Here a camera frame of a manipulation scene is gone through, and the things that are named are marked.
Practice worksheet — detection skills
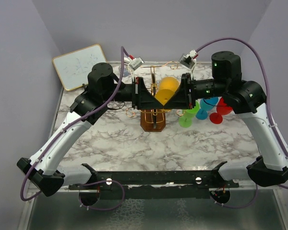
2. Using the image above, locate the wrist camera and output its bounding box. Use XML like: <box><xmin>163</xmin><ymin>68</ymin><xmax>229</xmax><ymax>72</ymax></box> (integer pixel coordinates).
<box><xmin>124</xmin><ymin>55</ymin><xmax>144</xmax><ymax>76</ymax></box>
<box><xmin>179</xmin><ymin>49</ymin><xmax>198</xmax><ymax>78</ymax></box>

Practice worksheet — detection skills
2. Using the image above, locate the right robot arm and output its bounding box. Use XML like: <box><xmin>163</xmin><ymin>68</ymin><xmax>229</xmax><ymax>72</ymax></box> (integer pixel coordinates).
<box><xmin>164</xmin><ymin>51</ymin><xmax>288</xmax><ymax>187</ymax></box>

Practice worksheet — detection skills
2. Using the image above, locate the gold wire wine glass rack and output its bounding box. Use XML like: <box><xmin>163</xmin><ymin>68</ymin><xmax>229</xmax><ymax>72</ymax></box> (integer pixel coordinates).
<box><xmin>126</xmin><ymin>61</ymin><xmax>179</xmax><ymax>132</ymax></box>

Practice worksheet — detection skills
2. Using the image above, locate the red wine glass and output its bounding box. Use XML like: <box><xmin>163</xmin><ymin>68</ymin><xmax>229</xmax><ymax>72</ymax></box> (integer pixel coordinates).
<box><xmin>209</xmin><ymin>97</ymin><xmax>233</xmax><ymax>125</ymax></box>

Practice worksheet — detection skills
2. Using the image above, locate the small whiteboard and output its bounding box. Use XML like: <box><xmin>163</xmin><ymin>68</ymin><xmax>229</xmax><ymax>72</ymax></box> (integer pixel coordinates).
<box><xmin>52</xmin><ymin>44</ymin><xmax>106</xmax><ymax>91</ymax></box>

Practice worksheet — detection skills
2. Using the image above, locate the yellow wine glass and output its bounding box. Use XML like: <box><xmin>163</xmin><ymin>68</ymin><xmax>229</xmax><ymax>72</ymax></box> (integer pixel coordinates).
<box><xmin>155</xmin><ymin>77</ymin><xmax>180</xmax><ymax>105</ymax></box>

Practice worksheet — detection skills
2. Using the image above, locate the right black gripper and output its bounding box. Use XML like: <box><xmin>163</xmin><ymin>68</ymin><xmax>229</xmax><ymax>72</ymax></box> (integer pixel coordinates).
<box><xmin>164</xmin><ymin>73</ymin><xmax>226</xmax><ymax>110</ymax></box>

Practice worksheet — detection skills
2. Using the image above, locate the green wine glass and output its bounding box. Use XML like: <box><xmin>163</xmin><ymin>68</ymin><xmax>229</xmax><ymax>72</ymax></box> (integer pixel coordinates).
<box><xmin>179</xmin><ymin>101</ymin><xmax>200</xmax><ymax>128</ymax></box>

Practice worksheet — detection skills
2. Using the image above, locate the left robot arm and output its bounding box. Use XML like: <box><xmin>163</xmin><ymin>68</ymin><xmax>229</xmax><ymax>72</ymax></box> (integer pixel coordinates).
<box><xmin>17</xmin><ymin>62</ymin><xmax>163</xmax><ymax>196</ymax></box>

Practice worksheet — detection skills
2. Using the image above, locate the blue wine glass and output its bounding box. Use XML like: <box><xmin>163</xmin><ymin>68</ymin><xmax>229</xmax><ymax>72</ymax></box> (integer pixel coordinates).
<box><xmin>195</xmin><ymin>97</ymin><xmax>219</xmax><ymax>120</ymax></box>

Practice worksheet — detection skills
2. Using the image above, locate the black front mounting rail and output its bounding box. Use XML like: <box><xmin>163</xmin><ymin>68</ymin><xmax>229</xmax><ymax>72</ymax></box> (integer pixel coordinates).
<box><xmin>69</xmin><ymin>164</ymin><xmax>239</xmax><ymax>200</ymax></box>

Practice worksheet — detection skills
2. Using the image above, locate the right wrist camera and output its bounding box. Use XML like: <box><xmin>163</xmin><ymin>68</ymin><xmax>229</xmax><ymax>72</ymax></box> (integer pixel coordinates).
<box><xmin>179</xmin><ymin>49</ymin><xmax>198</xmax><ymax>78</ymax></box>

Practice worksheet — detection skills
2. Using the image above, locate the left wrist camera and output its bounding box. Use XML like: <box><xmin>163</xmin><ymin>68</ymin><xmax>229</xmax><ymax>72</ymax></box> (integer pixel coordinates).
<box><xmin>124</xmin><ymin>55</ymin><xmax>144</xmax><ymax>76</ymax></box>

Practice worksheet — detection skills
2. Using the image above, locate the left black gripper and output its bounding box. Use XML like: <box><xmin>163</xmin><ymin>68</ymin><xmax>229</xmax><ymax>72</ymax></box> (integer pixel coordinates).
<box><xmin>103</xmin><ymin>77</ymin><xmax>164</xmax><ymax>110</ymax></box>

